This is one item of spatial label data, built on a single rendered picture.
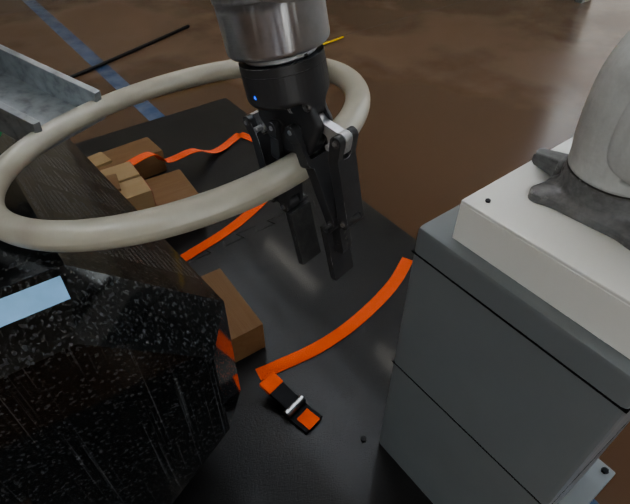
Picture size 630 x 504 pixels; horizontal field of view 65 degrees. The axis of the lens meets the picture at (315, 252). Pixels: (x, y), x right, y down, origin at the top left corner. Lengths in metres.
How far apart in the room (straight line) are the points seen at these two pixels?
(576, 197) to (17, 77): 0.91
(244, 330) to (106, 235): 1.12
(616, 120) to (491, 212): 0.20
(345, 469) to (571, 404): 0.76
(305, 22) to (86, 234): 0.26
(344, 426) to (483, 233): 0.86
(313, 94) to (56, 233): 0.26
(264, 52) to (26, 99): 0.60
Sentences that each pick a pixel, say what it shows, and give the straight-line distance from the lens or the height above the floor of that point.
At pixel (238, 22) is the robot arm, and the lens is 0.42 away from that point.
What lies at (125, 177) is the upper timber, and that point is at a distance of 2.09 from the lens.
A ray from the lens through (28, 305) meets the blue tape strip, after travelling 0.85.
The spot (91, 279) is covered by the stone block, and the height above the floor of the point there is 0.78.
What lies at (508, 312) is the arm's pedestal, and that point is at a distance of 0.83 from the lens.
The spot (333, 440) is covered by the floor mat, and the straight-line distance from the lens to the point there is 1.49.
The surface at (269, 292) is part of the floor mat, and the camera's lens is 1.82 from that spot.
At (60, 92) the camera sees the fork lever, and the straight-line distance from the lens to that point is 0.93.
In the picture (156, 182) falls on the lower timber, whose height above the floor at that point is 0.15.
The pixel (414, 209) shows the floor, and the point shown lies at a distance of 2.24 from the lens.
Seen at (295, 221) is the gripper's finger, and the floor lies 1.01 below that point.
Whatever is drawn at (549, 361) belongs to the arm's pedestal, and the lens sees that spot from 0.84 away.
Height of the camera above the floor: 1.35
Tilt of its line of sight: 43 degrees down
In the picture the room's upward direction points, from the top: straight up
